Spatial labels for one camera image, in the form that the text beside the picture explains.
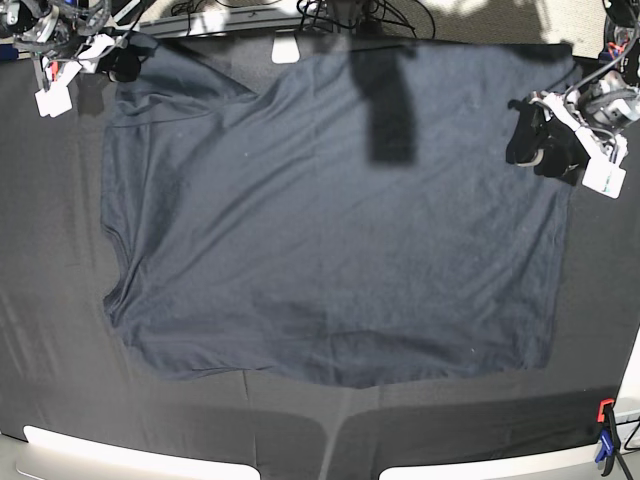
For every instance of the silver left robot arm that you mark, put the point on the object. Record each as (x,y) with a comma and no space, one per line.
(608,98)

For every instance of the orange blue clamp near right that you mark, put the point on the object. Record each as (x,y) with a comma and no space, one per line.
(610,444)

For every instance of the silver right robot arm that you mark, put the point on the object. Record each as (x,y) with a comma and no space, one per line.
(65,39)

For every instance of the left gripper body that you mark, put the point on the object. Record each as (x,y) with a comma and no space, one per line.
(604,152)

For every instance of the black table cover cloth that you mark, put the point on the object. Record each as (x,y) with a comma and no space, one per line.
(64,368)

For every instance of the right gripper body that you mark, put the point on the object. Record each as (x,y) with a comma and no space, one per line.
(55,75)

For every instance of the dark navy t-shirt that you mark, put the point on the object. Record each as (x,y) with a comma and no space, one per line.
(354,224)

